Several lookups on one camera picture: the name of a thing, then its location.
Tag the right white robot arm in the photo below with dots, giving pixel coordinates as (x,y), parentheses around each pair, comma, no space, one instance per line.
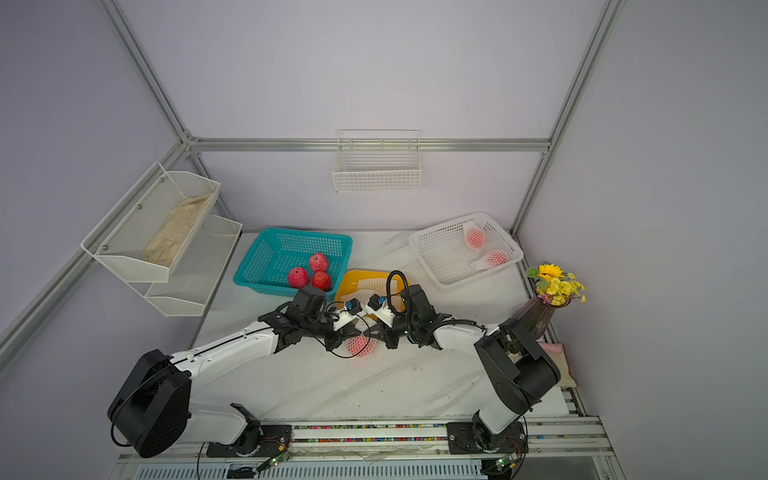
(520,371)

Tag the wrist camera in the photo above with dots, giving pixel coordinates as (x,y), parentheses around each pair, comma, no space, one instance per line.
(378,306)
(348,314)

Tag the white plastic perforated basket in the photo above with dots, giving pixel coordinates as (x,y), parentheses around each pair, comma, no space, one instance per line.
(442,252)

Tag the white wire wall basket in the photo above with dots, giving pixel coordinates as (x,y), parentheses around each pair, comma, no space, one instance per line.
(377,161)

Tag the white two-tier wire shelf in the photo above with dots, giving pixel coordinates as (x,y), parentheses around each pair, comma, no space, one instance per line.
(186,288)

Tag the beige cloth in shelf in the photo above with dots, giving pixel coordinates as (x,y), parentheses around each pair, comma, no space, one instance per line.
(167,243)

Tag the yellow plastic tub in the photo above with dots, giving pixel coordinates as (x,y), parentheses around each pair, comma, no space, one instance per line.
(395,285)

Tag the netted red apple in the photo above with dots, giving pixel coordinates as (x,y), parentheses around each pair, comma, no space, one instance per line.
(298,278)
(321,280)

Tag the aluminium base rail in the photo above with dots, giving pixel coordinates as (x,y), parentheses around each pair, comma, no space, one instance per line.
(569,447)

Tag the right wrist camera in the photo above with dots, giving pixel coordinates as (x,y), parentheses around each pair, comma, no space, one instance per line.
(378,306)

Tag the yellow flower bouquet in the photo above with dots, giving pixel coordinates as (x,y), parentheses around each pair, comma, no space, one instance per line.
(555,287)

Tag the dark glass vase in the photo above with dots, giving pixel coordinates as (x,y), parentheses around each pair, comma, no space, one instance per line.
(535,315)

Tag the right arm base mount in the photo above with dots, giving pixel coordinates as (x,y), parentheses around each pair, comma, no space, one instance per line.
(474,437)

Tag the teal plastic perforated basket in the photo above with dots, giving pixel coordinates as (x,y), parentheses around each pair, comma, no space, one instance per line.
(275,252)

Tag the aluminium frame structure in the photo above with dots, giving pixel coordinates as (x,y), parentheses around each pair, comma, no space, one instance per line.
(32,320)

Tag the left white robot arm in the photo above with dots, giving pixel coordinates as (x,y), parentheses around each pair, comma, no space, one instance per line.
(154,408)

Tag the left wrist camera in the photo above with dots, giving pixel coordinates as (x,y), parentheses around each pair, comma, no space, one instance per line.
(348,314)

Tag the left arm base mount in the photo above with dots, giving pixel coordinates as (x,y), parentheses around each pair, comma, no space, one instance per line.
(256,439)

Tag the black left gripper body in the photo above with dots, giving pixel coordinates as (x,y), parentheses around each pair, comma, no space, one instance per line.
(333,338)

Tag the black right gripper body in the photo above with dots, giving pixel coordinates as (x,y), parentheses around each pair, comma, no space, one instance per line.
(393,334)

